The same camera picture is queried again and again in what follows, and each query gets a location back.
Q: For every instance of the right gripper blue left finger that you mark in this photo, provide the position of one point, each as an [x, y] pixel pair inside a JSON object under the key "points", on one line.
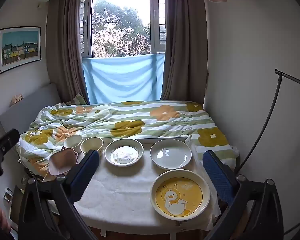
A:
{"points": [[80, 176]]}

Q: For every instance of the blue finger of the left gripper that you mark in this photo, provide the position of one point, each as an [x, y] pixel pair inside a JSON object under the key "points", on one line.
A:
{"points": [[9, 140]]}

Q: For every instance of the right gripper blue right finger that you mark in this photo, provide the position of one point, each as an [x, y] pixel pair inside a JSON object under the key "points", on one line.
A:
{"points": [[222, 177]]}

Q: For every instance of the pink handled baking dish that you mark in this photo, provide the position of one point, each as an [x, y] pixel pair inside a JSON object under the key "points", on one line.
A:
{"points": [[62, 161]]}

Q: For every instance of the white ribbed bowl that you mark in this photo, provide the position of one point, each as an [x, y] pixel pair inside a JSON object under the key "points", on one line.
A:
{"points": [[74, 142]]}

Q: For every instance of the cream round bowl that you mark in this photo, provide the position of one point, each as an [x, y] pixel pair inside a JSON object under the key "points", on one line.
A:
{"points": [[94, 143]]}

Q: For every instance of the yellow duck plate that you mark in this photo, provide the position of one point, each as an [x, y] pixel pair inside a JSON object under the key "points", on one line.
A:
{"points": [[180, 195]]}

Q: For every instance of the white duck cap plate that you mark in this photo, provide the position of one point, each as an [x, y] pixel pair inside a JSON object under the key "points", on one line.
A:
{"points": [[124, 152]]}

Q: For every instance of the plain white plate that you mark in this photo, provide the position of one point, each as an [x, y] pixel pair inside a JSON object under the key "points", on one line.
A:
{"points": [[170, 154]]}

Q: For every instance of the grey padded headboard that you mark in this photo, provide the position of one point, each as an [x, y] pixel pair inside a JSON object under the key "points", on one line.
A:
{"points": [[23, 113]]}

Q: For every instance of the small plush toy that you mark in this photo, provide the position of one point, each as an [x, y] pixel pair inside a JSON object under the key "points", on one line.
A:
{"points": [[16, 99]]}

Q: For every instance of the white floral tablecloth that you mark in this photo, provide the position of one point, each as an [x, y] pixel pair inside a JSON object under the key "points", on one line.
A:
{"points": [[117, 199]]}

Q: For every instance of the green striped pillow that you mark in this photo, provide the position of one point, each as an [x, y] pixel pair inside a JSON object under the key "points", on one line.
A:
{"points": [[77, 100]]}

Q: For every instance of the floral green striped duvet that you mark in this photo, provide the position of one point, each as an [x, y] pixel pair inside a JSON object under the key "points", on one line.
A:
{"points": [[131, 119]]}

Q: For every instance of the framed houses picture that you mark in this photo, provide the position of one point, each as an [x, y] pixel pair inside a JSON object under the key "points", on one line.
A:
{"points": [[19, 46]]}

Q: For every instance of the left brown curtain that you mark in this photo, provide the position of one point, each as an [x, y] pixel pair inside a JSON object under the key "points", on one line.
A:
{"points": [[63, 52]]}

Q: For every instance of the brown curtain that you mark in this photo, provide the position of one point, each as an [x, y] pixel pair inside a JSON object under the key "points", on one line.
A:
{"points": [[185, 68], [63, 52]]}

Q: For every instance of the light blue window cloth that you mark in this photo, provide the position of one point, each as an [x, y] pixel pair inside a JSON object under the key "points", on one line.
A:
{"points": [[119, 79]]}

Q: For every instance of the right brown curtain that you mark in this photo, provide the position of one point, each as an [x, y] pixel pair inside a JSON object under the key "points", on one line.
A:
{"points": [[185, 68]]}

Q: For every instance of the black floor lamp stand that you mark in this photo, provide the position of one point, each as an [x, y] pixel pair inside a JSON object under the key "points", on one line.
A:
{"points": [[280, 76]]}

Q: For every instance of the window with white frame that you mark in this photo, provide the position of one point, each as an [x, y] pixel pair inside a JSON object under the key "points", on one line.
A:
{"points": [[122, 28]]}

